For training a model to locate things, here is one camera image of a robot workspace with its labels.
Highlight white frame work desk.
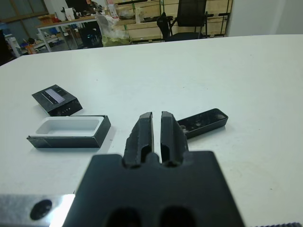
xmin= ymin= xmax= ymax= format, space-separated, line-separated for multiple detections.
xmin=36 ymin=18 xmax=100 ymax=52

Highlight black box lid with print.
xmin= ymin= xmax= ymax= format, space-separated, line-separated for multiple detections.
xmin=31 ymin=84 xmax=83 ymax=116

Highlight black office chair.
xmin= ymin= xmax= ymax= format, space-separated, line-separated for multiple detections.
xmin=164 ymin=0 xmax=210 ymax=43

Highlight olive green plastic bag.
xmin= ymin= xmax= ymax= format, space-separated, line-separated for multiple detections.
xmin=96 ymin=14 xmax=133 ymax=47

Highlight black box base white insert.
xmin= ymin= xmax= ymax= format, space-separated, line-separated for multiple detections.
xmin=26 ymin=114 xmax=111 ymax=149

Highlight black computer tower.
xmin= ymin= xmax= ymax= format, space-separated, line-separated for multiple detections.
xmin=82 ymin=27 xmax=103 ymax=48

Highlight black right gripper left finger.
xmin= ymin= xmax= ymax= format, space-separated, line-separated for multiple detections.
xmin=123 ymin=111 xmax=154 ymax=169

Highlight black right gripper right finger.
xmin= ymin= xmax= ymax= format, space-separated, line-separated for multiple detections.
xmin=160 ymin=110 xmax=190 ymax=167

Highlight slim black camera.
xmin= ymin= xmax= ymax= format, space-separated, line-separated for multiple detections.
xmin=177 ymin=108 xmax=229 ymax=140

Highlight black desk monitor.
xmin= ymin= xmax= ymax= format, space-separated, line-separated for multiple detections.
xmin=65 ymin=0 xmax=87 ymax=12

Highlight stacked wooden crates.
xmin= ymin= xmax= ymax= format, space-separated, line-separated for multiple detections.
xmin=113 ymin=0 xmax=232 ymax=44

